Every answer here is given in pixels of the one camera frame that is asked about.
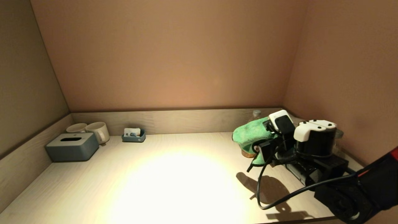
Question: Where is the clear bottle of amber tea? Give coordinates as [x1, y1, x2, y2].
[241, 110, 262, 158]

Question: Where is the green microfibre cloth black hem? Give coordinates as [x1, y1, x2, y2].
[232, 117, 278, 165]

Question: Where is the long wood grain upstand panel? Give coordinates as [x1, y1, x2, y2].
[71, 108, 271, 136]

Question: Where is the small blue-grey tray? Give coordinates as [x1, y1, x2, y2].
[122, 129, 146, 143]

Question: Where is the white mug with handle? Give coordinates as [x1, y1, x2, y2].
[86, 122, 110, 145]

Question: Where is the white mug without visible handle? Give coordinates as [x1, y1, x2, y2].
[66, 123, 88, 133]

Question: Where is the grey tissue box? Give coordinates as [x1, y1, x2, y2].
[45, 133, 100, 162]

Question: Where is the long black arm cable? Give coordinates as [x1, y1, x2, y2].
[256, 140, 387, 211]

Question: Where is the slanted wood grain upstand panel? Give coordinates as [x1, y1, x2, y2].
[0, 114, 74, 214]

